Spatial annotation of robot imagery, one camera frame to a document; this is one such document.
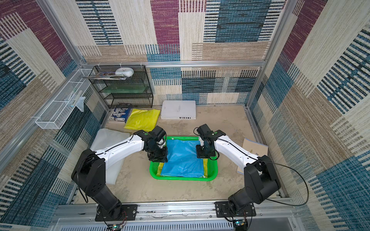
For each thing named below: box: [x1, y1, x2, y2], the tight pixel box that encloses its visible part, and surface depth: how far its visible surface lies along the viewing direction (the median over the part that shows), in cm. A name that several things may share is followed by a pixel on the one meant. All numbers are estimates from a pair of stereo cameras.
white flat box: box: [160, 100, 197, 120], surface depth 117 cm
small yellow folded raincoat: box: [123, 108, 161, 132], surface depth 111 cm
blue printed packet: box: [107, 107, 132, 123], surface depth 116 cm
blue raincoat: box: [161, 139, 205, 178], surface depth 85 cm
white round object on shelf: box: [115, 67, 135, 78], surface depth 91 cm
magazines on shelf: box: [83, 71, 128, 80], surface depth 82 cm
